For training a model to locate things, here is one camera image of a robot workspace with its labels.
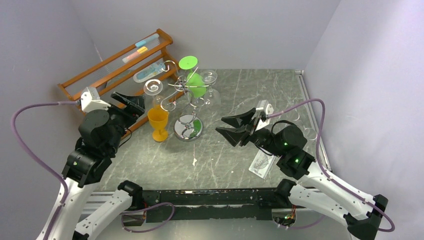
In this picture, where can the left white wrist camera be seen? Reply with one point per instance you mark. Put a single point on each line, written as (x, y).
(90, 100)

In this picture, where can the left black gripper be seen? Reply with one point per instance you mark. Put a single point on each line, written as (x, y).
(135, 108)

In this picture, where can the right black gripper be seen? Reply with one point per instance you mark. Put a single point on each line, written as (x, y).
(250, 127)

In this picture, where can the chrome wine glass rack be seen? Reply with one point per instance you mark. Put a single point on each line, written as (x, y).
(187, 127)

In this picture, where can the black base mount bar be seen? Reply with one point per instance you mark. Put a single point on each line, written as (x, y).
(204, 204)

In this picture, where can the white packaged ruler card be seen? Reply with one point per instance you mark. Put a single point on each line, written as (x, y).
(261, 164)

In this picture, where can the orange plastic wine glass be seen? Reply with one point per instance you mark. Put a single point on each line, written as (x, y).
(158, 119)

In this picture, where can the pink yellow marker pen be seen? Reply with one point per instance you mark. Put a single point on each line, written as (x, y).
(135, 54)

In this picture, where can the wooden shelf rack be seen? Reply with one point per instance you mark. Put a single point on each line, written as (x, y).
(113, 75)

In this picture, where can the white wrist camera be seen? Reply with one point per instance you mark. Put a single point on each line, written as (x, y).
(263, 109)
(90, 100)

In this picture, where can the green plastic wine glass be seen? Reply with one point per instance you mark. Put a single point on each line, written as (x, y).
(191, 77)

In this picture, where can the blue marker pen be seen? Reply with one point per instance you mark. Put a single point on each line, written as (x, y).
(146, 40)

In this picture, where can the clear wine glass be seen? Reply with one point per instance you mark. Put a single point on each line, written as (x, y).
(212, 96)
(153, 88)

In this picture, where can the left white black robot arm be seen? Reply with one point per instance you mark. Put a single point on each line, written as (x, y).
(103, 126)

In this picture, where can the blue white packaged item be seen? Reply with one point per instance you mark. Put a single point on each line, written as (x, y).
(149, 72)

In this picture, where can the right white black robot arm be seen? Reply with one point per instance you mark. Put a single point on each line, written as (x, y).
(307, 183)

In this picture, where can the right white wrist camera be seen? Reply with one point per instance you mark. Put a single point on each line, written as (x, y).
(263, 109)

